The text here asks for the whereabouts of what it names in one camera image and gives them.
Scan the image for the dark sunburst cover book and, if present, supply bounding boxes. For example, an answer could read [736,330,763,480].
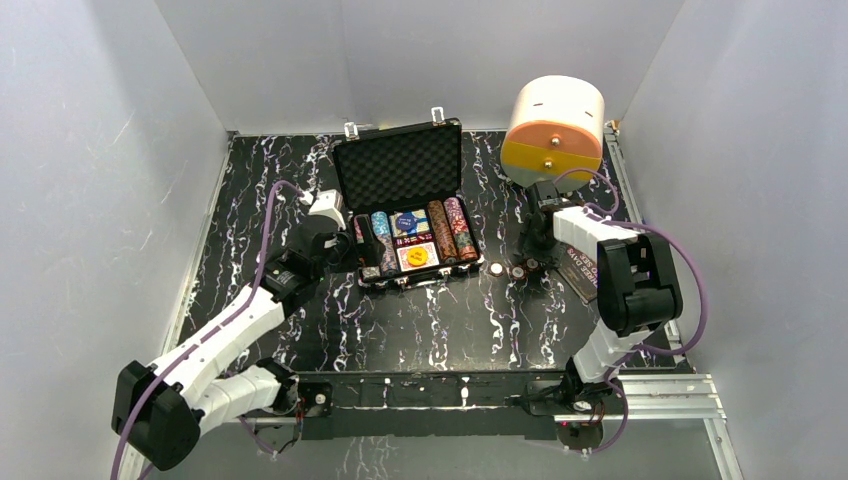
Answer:
[558,245,598,304]

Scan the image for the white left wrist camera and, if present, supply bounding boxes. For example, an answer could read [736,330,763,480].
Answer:
[299,189,347,231]

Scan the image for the blue orange chip row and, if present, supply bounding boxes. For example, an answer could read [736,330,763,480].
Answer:
[371,211,400,276]

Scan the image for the black poker chip case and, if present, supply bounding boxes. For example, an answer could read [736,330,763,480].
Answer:
[331,107,483,290]

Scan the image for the blue small blind button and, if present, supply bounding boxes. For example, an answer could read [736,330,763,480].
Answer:
[394,213,418,235]

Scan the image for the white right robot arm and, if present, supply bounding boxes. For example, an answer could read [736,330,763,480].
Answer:
[519,181,683,414]

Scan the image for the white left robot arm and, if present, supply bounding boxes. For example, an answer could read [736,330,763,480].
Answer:
[111,213,387,478]

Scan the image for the blue playing card deck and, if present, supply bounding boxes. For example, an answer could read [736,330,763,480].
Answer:
[390,209,431,238]

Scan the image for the white orange yellow drawer cabinet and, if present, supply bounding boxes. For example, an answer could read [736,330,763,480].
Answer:
[500,75,605,193]

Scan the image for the red playing card deck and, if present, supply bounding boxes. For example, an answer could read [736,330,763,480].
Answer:
[397,242,440,272]

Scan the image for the brown orange chip row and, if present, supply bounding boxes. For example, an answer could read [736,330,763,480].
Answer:
[427,200,458,264]

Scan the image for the yellow big blind button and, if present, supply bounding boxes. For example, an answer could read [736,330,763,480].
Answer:
[406,247,429,267]

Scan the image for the aluminium frame rail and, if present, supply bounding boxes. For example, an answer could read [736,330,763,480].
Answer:
[115,374,743,480]

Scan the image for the pink green chip row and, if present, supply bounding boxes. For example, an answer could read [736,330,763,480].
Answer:
[443,197,478,260]

